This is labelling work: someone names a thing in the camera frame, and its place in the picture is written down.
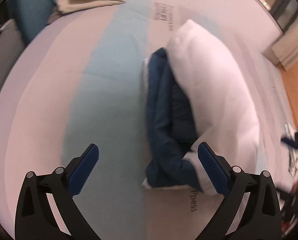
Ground white and navy sweatshirt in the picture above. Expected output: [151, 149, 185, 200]
[143, 20, 260, 196]

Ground striped pastel bed sheet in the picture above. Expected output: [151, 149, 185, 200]
[0, 0, 292, 239]

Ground beige curtain by window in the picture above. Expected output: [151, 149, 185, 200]
[263, 29, 298, 70]

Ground teal ribbed suitcase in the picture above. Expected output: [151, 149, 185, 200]
[6, 0, 56, 44]

